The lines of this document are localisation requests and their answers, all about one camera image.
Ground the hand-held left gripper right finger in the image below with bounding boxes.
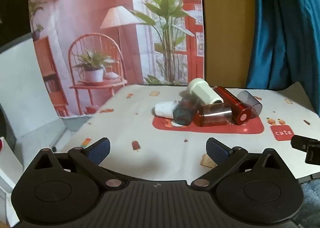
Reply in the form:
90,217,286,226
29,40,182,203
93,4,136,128
190,137,288,190

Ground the red metallic bottle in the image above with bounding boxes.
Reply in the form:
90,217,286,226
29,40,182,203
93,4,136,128
214,86,252,125

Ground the white lidded bottle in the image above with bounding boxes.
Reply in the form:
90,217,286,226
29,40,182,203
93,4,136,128
187,78,224,106

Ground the dark grey translucent cup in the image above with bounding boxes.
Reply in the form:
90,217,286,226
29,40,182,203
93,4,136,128
173,94,200,126

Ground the blue curtain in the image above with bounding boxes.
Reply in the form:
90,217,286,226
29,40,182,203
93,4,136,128
246,0,320,116

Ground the white pen with black tip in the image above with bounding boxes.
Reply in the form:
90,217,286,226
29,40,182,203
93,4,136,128
51,128,67,151

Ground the small white cup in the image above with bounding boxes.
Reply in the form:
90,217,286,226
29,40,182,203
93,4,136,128
154,100,179,119

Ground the white board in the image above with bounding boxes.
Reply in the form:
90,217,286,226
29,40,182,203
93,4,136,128
0,34,68,145

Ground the white printed table mat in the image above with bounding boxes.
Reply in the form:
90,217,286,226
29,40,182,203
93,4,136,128
54,82,320,181

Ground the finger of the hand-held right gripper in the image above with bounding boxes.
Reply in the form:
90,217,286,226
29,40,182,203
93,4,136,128
291,134,320,165

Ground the wall poster of pink room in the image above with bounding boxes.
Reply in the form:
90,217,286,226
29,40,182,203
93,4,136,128
27,0,207,119

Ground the red translucent cup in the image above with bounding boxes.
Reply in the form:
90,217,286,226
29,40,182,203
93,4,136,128
193,103,233,127

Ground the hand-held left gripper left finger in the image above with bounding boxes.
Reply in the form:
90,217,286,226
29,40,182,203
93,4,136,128
33,137,126,191

